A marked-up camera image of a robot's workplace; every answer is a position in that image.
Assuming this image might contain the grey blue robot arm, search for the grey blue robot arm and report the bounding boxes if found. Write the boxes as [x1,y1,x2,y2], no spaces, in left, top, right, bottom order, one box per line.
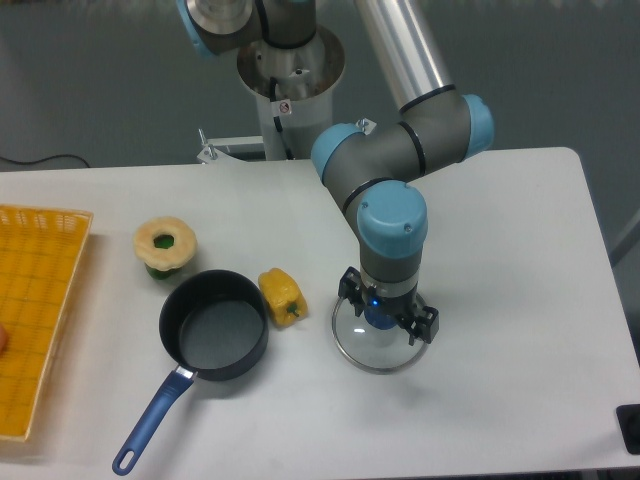
[177,1,494,343]

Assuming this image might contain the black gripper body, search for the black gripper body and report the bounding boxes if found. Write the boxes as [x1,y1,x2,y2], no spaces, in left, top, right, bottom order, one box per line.
[361,275,418,320]

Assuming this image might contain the metal mounting bracket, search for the metal mounting bracket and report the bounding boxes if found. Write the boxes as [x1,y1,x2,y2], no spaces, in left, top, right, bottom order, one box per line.
[196,128,266,165]

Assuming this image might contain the black floor cable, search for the black floor cable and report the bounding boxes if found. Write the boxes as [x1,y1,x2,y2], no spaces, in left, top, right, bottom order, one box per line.
[0,154,91,168]

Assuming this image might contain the dark blue saucepan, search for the dark blue saucepan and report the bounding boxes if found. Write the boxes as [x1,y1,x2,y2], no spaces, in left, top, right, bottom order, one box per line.
[112,270,269,476]

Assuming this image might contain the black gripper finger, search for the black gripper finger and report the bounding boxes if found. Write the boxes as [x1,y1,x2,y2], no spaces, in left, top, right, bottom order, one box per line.
[398,304,439,346]
[338,267,364,317]

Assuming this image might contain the glass pot lid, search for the glass pot lid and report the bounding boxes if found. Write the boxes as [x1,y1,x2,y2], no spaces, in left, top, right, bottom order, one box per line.
[331,298,429,374]

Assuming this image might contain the yellow wicker basket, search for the yellow wicker basket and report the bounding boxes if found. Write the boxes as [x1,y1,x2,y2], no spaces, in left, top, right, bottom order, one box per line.
[1,204,93,442]

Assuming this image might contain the beige toy donut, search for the beige toy donut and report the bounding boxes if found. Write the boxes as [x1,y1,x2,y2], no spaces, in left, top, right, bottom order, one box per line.
[133,216,198,272]

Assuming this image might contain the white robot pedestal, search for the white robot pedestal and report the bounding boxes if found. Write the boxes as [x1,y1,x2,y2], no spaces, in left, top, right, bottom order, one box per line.
[237,26,345,161]

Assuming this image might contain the black table corner socket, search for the black table corner socket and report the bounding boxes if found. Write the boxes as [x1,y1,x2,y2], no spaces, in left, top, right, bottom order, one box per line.
[616,404,640,455]

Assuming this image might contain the yellow toy bell pepper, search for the yellow toy bell pepper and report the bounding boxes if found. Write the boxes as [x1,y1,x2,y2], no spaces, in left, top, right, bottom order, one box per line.
[258,268,308,328]

